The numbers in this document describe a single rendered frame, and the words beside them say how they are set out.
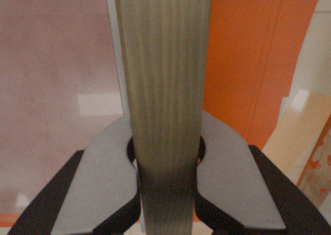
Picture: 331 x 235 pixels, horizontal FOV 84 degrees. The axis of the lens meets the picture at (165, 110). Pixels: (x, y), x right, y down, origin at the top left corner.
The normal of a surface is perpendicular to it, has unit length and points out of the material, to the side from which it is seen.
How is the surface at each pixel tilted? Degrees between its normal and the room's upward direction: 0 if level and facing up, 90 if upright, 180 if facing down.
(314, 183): 90
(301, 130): 0
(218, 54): 0
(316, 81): 0
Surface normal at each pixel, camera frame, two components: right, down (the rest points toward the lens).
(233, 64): 0.01, 0.48
